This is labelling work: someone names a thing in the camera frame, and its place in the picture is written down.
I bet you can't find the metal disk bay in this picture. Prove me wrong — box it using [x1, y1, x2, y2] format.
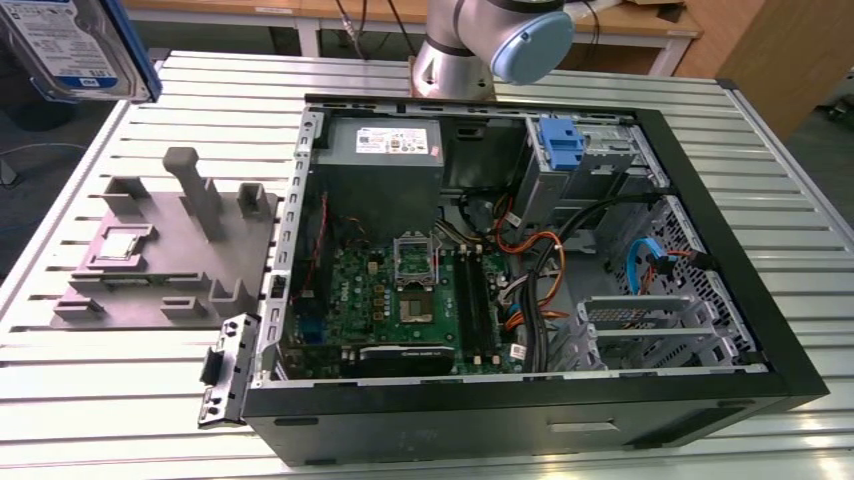
[576, 294, 741, 374]

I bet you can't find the multicoloured power wire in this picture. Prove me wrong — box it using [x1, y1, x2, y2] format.
[643, 248, 712, 296]

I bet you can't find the green RAM stick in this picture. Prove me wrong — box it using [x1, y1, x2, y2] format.
[98, 273, 172, 290]

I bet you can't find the grey card retainer bracket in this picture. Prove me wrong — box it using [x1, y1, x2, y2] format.
[197, 312, 262, 430]

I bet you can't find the orange red wire bundle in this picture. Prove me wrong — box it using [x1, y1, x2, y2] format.
[496, 230, 568, 311]

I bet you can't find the hard disk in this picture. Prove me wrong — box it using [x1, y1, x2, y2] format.
[0, 0, 164, 105]

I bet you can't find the black office chair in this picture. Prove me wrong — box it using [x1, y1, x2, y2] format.
[9, 99, 76, 134]

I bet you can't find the blue data wire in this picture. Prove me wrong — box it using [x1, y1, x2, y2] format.
[625, 238, 671, 297]

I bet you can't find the wooden desk white frame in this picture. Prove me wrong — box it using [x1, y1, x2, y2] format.
[118, 0, 707, 77]

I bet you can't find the metal drive cage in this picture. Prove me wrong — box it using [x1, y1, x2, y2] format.
[519, 117, 671, 239]

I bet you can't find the metal socket cover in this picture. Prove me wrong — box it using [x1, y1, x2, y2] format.
[391, 233, 443, 292]

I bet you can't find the black RAM slot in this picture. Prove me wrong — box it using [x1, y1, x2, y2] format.
[475, 243, 499, 367]
[456, 243, 480, 367]
[465, 243, 488, 367]

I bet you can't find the black cable bundle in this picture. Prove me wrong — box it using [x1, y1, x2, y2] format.
[517, 192, 672, 374]

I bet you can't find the black PC case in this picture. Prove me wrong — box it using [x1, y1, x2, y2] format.
[240, 92, 832, 469]

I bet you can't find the black graphics card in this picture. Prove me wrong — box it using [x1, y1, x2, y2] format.
[356, 342, 455, 379]

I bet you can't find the grey parts rack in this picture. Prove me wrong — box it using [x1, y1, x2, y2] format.
[50, 146, 282, 331]

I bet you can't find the silver CPU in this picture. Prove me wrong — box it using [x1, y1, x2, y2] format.
[97, 234, 138, 260]

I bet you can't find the brown wooden cabinet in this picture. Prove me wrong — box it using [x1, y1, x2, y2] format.
[679, 0, 854, 141]

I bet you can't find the CPU socket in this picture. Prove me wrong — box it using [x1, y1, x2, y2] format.
[397, 288, 439, 326]

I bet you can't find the green motherboard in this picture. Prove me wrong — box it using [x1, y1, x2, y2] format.
[292, 239, 528, 376]

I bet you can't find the grey power supply unit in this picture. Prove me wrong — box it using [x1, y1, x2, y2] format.
[310, 115, 447, 236]

